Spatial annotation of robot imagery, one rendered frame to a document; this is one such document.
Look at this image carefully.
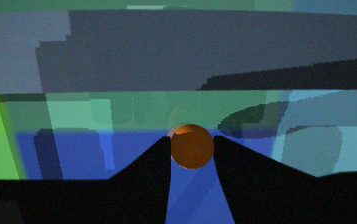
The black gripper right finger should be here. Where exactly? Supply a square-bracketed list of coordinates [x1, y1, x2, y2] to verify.
[213, 136, 357, 224]

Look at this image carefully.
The brown ball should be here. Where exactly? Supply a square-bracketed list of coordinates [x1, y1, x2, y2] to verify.
[171, 124, 214, 170]

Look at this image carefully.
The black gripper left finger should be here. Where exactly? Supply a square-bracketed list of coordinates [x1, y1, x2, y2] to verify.
[0, 136, 171, 224]

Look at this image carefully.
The translucent pink ball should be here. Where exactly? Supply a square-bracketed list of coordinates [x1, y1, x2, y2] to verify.
[167, 123, 191, 137]

